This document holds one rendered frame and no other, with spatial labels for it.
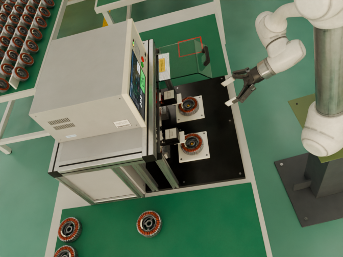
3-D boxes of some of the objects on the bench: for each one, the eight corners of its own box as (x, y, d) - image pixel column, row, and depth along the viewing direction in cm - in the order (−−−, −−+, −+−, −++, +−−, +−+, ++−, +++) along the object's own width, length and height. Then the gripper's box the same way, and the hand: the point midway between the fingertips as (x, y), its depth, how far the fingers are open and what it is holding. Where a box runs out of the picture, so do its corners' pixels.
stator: (198, 98, 161) (197, 94, 158) (200, 114, 155) (199, 110, 152) (178, 102, 163) (177, 98, 160) (179, 118, 157) (178, 114, 154)
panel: (146, 91, 177) (128, 53, 153) (145, 193, 138) (120, 164, 115) (145, 91, 177) (126, 53, 153) (143, 194, 139) (118, 165, 115)
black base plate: (225, 78, 169) (224, 75, 167) (245, 178, 132) (245, 176, 130) (147, 94, 178) (146, 92, 176) (146, 193, 141) (145, 191, 139)
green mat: (215, 13, 205) (214, 13, 205) (227, 74, 170) (227, 74, 170) (92, 45, 223) (92, 44, 223) (81, 106, 188) (80, 106, 187)
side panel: (144, 191, 142) (118, 160, 116) (144, 197, 140) (117, 167, 114) (92, 199, 147) (55, 171, 121) (91, 205, 145) (53, 178, 120)
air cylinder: (170, 145, 150) (167, 139, 146) (170, 157, 146) (167, 152, 142) (160, 146, 151) (157, 140, 147) (161, 159, 147) (157, 153, 143)
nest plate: (201, 96, 163) (201, 95, 162) (204, 118, 154) (204, 116, 153) (175, 102, 166) (175, 100, 165) (177, 123, 157) (176, 122, 156)
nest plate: (206, 132, 149) (205, 130, 148) (210, 157, 140) (209, 156, 139) (177, 137, 152) (177, 135, 151) (179, 162, 143) (178, 161, 142)
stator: (202, 134, 147) (200, 130, 144) (205, 153, 141) (204, 149, 138) (180, 138, 149) (178, 135, 146) (182, 157, 143) (181, 154, 140)
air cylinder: (168, 108, 164) (165, 102, 160) (169, 119, 160) (166, 112, 156) (160, 110, 165) (156, 104, 161) (160, 121, 161) (156, 114, 157)
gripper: (271, 95, 134) (232, 116, 146) (259, 58, 148) (225, 80, 161) (262, 87, 130) (223, 110, 142) (251, 50, 144) (217, 74, 156)
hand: (226, 93), depth 150 cm, fingers open, 13 cm apart
